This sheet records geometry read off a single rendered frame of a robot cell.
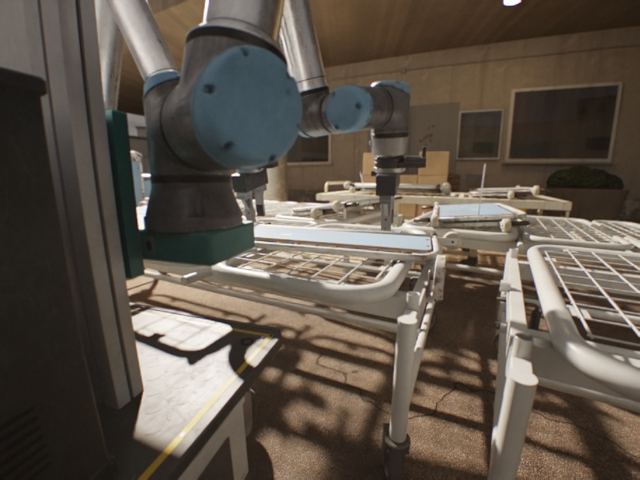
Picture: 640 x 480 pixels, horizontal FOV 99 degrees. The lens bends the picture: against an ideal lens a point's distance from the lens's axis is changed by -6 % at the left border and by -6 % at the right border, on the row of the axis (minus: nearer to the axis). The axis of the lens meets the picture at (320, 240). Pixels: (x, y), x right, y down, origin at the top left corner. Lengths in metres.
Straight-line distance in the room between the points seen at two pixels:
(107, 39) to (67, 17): 0.50
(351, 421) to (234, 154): 0.87
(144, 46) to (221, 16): 0.40
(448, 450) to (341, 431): 0.30
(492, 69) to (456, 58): 0.72
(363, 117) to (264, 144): 0.28
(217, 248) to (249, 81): 0.28
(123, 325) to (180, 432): 0.21
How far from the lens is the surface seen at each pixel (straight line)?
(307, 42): 0.76
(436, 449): 1.03
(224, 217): 0.58
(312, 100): 0.74
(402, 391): 0.71
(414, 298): 0.68
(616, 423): 1.38
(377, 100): 0.68
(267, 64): 0.43
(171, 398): 0.69
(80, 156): 0.58
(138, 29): 0.89
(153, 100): 0.61
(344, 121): 0.65
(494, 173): 6.87
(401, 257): 0.86
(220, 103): 0.39
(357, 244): 0.94
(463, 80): 7.11
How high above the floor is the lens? 0.73
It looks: 12 degrees down
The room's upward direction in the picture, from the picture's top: straight up
